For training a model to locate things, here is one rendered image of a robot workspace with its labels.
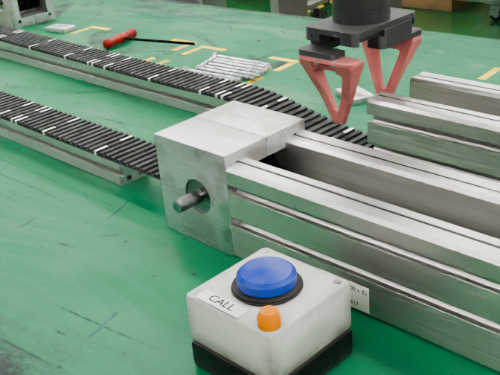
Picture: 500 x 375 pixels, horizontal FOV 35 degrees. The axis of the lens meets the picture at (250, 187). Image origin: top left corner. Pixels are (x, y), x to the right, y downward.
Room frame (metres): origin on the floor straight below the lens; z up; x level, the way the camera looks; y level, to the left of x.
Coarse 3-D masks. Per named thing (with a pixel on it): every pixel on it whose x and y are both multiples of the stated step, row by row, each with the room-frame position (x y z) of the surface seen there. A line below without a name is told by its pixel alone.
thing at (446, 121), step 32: (384, 96) 0.72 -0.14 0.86; (416, 96) 0.76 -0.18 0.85; (448, 96) 0.74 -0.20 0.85; (480, 96) 0.71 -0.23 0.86; (384, 128) 0.70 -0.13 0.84; (416, 128) 0.69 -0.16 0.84; (448, 128) 0.65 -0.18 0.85; (480, 128) 0.63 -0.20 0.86; (416, 160) 0.69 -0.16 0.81; (448, 160) 0.65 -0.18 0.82; (480, 160) 0.63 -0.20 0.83
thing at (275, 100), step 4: (276, 96) 0.90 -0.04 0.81; (280, 96) 0.90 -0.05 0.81; (264, 100) 0.89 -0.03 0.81; (268, 100) 0.89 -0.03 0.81; (272, 100) 0.89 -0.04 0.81; (276, 100) 0.89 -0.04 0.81; (280, 100) 0.89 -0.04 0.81; (284, 100) 0.89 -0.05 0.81; (288, 100) 0.89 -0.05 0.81; (256, 104) 0.88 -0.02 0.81; (260, 104) 0.88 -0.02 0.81; (264, 104) 0.88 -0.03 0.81; (268, 104) 0.88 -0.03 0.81; (272, 104) 0.88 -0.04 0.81; (276, 104) 0.88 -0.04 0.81; (280, 104) 0.88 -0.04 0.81; (264, 108) 0.87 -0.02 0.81; (268, 108) 0.87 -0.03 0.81
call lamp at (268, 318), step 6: (264, 306) 0.41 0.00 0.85; (270, 306) 0.41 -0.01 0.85; (258, 312) 0.40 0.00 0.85; (264, 312) 0.40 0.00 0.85; (270, 312) 0.40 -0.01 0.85; (276, 312) 0.40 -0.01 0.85; (258, 318) 0.40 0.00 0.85; (264, 318) 0.40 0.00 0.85; (270, 318) 0.40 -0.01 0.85; (276, 318) 0.40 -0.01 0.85; (258, 324) 0.40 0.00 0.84; (264, 324) 0.40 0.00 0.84; (270, 324) 0.40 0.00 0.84; (276, 324) 0.40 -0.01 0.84; (264, 330) 0.40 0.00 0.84; (270, 330) 0.40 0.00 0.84
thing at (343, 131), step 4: (336, 128) 0.82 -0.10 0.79; (340, 128) 0.82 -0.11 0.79; (344, 128) 0.83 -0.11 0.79; (348, 128) 0.83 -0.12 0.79; (352, 128) 0.82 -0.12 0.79; (328, 132) 0.81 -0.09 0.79; (332, 132) 0.81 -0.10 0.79; (336, 132) 0.82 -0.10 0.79; (340, 132) 0.81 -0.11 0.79; (344, 132) 0.81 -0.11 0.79; (348, 132) 0.82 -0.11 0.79; (352, 132) 0.82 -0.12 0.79; (328, 136) 0.81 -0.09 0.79; (332, 136) 0.81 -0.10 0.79; (336, 136) 0.80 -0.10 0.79; (340, 136) 0.81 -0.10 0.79; (344, 136) 0.81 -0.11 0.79
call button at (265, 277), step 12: (252, 264) 0.45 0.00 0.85; (264, 264) 0.45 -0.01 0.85; (276, 264) 0.45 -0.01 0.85; (288, 264) 0.45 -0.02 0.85; (240, 276) 0.44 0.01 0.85; (252, 276) 0.44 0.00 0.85; (264, 276) 0.44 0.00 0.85; (276, 276) 0.44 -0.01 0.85; (288, 276) 0.43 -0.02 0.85; (240, 288) 0.44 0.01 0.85; (252, 288) 0.43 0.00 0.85; (264, 288) 0.43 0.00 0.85; (276, 288) 0.43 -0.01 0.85; (288, 288) 0.43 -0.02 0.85
